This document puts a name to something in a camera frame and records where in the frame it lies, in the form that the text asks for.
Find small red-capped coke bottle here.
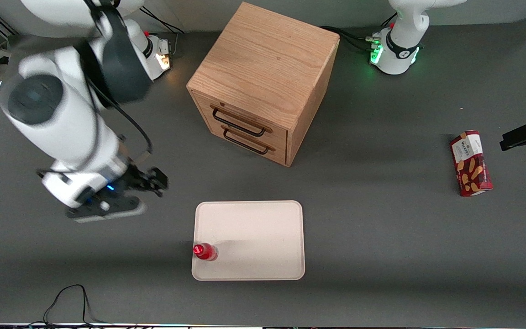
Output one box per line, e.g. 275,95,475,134
193,243,219,261

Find cream rectangular tray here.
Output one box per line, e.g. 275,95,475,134
191,200,305,281

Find red tartan shortbread box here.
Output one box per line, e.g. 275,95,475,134
449,130,494,197

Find deep wooden drawer front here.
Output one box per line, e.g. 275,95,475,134
201,120,287,166

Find shallow wooden drawer front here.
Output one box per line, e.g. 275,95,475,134
194,91,288,143

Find wooden two-drawer cabinet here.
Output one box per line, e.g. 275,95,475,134
186,2,340,167

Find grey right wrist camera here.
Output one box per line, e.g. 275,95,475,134
66,197,147,224

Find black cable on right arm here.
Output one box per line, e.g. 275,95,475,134
83,75,154,165

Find black wire drawer handle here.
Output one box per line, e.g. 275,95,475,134
222,127,272,155
210,106,268,138

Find thin black cable at table edge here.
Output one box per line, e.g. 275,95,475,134
25,284,109,328

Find black cables at right arm base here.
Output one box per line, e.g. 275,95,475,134
139,5,185,56

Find black cables at arm base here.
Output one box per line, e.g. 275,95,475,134
139,5,185,56
320,14,397,53

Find black cables at left arm base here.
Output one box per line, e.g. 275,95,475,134
320,14,397,53

